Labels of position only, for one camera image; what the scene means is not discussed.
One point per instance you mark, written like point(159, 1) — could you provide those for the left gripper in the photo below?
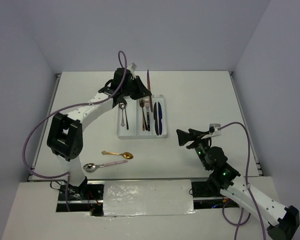
point(142, 92)

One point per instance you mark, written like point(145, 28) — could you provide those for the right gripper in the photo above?
point(183, 137)

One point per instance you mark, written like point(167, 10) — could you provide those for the copper fork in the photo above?
point(141, 104)

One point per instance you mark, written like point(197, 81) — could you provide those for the iridescent rainbow knife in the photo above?
point(149, 89)

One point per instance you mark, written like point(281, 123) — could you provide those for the silver fork with black handle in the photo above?
point(147, 106)

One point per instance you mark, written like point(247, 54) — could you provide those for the black spoon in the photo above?
point(126, 116)

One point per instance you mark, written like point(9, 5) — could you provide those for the blue knife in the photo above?
point(160, 117)

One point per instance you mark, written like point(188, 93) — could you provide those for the black knife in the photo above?
point(155, 117)

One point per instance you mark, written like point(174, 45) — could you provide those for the silver spoon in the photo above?
point(122, 107)

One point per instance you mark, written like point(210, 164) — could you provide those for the gold spoon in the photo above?
point(125, 155)

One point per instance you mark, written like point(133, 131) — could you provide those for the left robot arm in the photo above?
point(65, 137)

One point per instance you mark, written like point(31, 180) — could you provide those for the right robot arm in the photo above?
point(283, 221)

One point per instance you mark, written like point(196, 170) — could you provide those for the white three-compartment cutlery tray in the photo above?
point(134, 115)

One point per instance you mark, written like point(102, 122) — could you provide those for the silver foil sheet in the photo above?
point(147, 198)

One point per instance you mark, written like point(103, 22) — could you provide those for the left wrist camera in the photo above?
point(132, 68)

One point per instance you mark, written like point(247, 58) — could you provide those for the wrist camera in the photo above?
point(214, 131)
point(132, 68)

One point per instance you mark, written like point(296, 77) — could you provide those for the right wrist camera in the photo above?
point(214, 131)

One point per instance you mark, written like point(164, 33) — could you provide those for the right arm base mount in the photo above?
point(204, 198)

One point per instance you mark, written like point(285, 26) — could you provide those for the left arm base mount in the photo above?
point(90, 200)

